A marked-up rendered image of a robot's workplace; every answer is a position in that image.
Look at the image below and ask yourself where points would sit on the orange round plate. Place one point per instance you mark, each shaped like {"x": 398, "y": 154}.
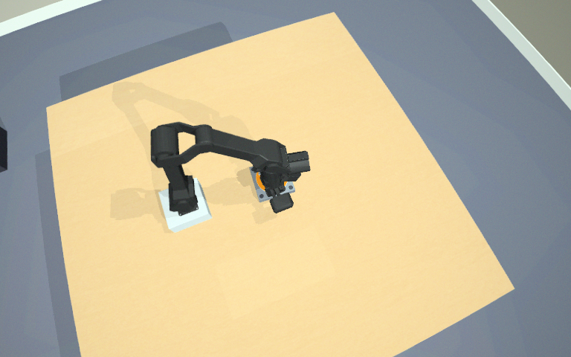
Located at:
{"x": 260, "y": 183}

